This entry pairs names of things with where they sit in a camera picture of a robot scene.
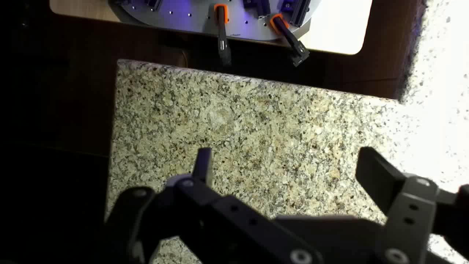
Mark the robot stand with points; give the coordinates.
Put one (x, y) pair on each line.
(329, 29)

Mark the orange and black bar clamp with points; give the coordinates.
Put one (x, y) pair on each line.
(222, 36)
(289, 36)

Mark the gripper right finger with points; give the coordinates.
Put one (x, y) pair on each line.
(410, 212)

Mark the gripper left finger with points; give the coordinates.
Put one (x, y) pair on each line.
(220, 220)

